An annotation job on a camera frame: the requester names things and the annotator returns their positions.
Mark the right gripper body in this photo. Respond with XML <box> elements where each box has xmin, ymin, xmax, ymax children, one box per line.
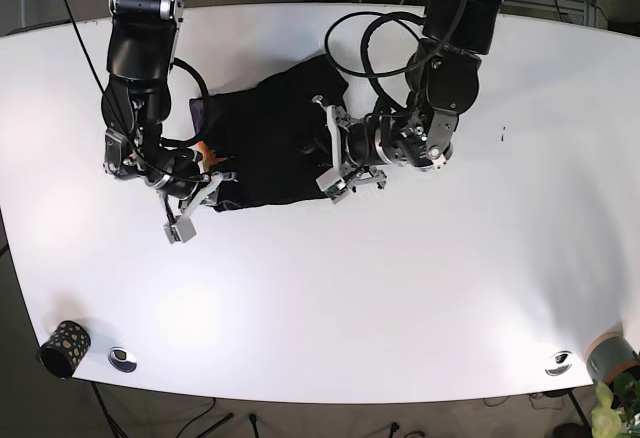
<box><xmin>158</xmin><ymin>172</ymin><xmax>237</xmax><ymax>244</ymax></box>

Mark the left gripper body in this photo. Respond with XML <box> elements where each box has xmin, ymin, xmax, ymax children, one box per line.
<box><xmin>311</xmin><ymin>95</ymin><xmax>390</xmax><ymax>204</ymax></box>

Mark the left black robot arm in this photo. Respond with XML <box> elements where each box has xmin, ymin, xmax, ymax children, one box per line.
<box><xmin>313</xmin><ymin>0</ymin><xmax>504</xmax><ymax>202</ymax></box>

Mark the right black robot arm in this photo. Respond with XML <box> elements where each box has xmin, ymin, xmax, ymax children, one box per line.
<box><xmin>101</xmin><ymin>0</ymin><xmax>235</xmax><ymax>243</ymax></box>

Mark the left silver table grommet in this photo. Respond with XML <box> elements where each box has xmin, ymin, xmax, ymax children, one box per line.
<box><xmin>108</xmin><ymin>347</ymin><xmax>137</xmax><ymax>373</ymax></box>

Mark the silver table grommet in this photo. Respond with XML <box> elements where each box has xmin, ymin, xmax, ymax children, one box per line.
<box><xmin>108</xmin><ymin>347</ymin><xmax>137</xmax><ymax>373</ymax></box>
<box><xmin>544</xmin><ymin>350</ymin><xmax>574</xmax><ymax>377</ymax></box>

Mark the black gold-dotted cup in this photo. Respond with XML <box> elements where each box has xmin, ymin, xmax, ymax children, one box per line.
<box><xmin>37</xmin><ymin>320</ymin><xmax>91</xmax><ymax>379</ymax></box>

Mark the right silver table grommet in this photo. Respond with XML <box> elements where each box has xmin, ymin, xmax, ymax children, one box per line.
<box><xmin>544</xmin><ymin>350</ymin><xmax>574</xmax><ymax>377</ymax></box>

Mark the grey flower pot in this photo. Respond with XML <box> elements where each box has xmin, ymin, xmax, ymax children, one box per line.
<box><xmin>585</xmin><ymin>332</ymin><xmax>639</xmax><ymax>385</ymax></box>

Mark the green potted plant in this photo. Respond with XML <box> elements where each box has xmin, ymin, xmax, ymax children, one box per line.
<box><xmin>591</xmin><ymin>372</ymin><xmax>639</xmax><ymax>438</ymax></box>

